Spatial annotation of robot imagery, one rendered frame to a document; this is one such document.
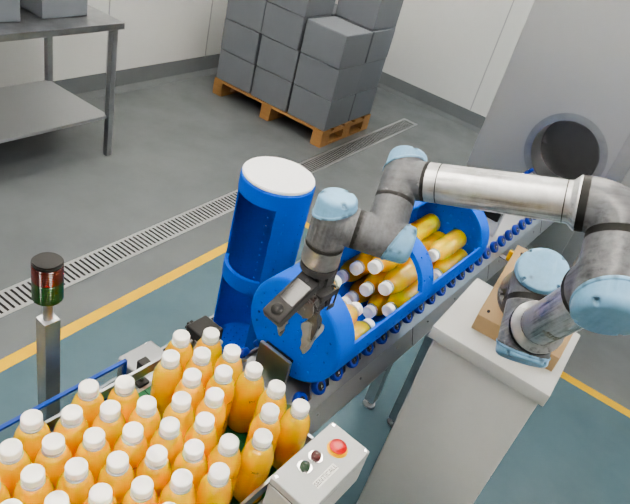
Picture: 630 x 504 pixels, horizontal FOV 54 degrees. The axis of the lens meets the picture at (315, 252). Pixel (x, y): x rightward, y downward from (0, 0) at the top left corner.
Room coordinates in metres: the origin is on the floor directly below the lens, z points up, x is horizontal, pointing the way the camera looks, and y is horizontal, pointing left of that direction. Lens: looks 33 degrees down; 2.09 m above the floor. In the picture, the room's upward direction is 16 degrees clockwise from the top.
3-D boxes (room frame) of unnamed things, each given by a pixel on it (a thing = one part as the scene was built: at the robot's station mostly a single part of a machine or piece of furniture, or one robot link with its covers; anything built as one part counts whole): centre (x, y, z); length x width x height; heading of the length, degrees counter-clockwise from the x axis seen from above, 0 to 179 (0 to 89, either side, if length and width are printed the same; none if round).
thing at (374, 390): (2.06, -0.44, 0.31); 0.06 x 0.06 x 0.63; 60
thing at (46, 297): (0.96, 0.52, 1.18); 0.06 x 0.06 x 0.05
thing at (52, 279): (0.96, 0.52, 1.23); 0.06 x 0.06 x 0.04
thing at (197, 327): (1.17, 0.22, 0.95); 0.10 x 0.07 x 0.10; 60
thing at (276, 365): (1.11, 0.02, 0.99); 0.10 x 0.02 x 0.12; 60
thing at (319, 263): (0.98, -0.01, 1.44); 0.08 x 0.08 x 0.05
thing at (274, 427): (0.89, 0.00, 0.99); 0.07 x 0.07 x 0.19
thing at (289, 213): (2.04, 0.21, 0.59); 0.28 x 0.28 x 0.88
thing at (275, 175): (2.04, 0.21, 1.03); 0.28 x 0.28 x 0.01
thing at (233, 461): (0.78, 0.06, 0.99); 0.07 x 0.07 x 0.19
